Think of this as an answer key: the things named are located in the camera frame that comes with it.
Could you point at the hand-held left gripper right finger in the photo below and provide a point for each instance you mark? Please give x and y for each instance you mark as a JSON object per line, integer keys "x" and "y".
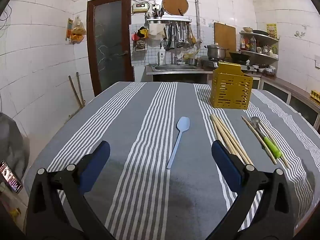
{"x": 225, "y": 162}

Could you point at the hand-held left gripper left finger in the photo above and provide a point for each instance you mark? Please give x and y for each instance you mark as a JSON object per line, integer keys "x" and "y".
{"x": 100, "y": 160}

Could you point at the yellow perforated utensil holder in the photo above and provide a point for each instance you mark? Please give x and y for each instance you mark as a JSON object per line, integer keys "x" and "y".
{"x": 230, "y": 92}

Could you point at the row of hanging kitchen utensils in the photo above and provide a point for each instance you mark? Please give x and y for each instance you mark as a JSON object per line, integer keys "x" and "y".
{"x": 180, "y": 35}

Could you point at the grey white striped tablecloth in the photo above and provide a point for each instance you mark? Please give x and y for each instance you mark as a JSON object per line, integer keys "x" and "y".
{"x": 125, "y": 130}

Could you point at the light blue plastic spoon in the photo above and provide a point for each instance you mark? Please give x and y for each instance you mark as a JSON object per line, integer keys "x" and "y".
{"x": 183, "y": 125}

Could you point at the wooden stick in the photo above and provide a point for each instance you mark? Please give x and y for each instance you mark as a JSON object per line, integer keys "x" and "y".
{"x": 80, "y": 87}
{"x": 76, "y": 92}

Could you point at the grey cloth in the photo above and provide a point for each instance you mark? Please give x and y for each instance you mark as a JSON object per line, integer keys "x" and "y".
{"x": 12, "y": 140}

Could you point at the smartphone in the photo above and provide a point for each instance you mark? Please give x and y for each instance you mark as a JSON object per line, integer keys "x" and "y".
{"x": 10, "y": 177}

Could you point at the brown-topped counter cabinet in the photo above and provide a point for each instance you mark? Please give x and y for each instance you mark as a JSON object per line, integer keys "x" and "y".
{"x": 287, "y": 90}

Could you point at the steel gas stove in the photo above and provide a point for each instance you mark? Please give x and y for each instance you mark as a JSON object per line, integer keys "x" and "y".
{"x": 250, "y": 68}

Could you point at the group of small bowls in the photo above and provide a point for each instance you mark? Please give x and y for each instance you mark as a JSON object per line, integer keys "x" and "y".
{"x": 267, "y": 70}

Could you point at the small steel pan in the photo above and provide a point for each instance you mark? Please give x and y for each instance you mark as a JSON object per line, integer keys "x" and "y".
{"x": 192, "y": 61}

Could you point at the steel kitchen sink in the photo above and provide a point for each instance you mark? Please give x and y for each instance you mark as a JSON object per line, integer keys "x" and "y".
{"x": 175, "y": 68}

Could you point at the black wok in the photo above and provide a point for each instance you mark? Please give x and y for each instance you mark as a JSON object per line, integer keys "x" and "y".
{"x": 239, "y": 56}

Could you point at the steel cooking pot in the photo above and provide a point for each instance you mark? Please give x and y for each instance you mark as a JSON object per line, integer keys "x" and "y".
{"x": 216, "y": 52}

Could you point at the yellow egg carton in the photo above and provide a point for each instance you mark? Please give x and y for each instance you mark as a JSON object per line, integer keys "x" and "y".
{"x": 315, "y": 94}

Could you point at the steel corner shelf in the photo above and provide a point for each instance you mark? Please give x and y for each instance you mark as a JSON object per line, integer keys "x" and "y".
{"x": 262, "y": 55}

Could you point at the brown frosted glass door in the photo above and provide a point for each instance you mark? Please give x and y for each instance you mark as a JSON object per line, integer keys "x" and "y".
{"x": 107, "y": 42}

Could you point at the steel faucet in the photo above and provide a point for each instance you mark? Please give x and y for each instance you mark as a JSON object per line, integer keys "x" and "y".
{"x": 177, "y": 52}

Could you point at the red-labelled sauce bottle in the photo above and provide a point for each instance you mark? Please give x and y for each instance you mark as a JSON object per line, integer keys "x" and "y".
{"x": 244, "y": 43}

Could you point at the dark oil bottle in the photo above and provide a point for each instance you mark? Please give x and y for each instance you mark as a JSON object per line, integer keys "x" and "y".
{"x": 253, "y": 45}

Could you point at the white soap bottle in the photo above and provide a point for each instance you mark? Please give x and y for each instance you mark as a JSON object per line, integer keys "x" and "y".
{"x": 162, "y": 56}

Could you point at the rectangular wooden cutting board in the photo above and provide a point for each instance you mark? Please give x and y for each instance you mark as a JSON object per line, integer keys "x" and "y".
{"x": 225, "y": 36}

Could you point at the hanging yellow plastic bags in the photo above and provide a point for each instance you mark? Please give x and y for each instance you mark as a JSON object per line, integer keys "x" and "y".
{"x": 78, "y": 31}

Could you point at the red and yellow hanging gloves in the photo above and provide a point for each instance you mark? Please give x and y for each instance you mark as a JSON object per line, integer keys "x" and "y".
{"x": 141, "y": 33}

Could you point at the beige bowl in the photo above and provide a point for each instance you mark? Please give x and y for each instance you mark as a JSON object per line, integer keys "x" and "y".
{"x": 247, "y": 29}

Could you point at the dark shallow pan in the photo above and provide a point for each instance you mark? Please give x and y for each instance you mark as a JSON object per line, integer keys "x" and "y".
{"x": 261, "y": 32}

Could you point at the white hanging cloth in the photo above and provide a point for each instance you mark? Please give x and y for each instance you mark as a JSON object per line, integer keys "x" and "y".
{"x": 156, "y": 31}

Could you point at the beige controller box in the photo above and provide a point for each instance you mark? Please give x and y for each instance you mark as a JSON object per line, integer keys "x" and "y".
{"x": 139, "y": 7}

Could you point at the round wooden cutting board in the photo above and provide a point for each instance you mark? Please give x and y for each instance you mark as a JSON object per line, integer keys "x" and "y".
{"x": 173, "y": 3}

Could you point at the white wall socket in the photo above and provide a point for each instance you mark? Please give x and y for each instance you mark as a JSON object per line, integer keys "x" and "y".
{"x": 317, "y": 64}

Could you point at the yellow wall poster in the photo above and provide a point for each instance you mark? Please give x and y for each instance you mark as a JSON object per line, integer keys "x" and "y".
{"x": 271, "y": 30}

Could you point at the white wall hooks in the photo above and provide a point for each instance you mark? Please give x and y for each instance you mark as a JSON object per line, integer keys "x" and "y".
{"x": 301, "y": 33}

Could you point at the wall-mounted steel rack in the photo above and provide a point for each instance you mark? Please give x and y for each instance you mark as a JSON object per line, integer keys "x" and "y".
{"x": 170, "y": 19}

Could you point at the grey wall pipe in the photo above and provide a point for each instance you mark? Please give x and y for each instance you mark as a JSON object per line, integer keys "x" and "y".
{"x": 196, "y": 10}

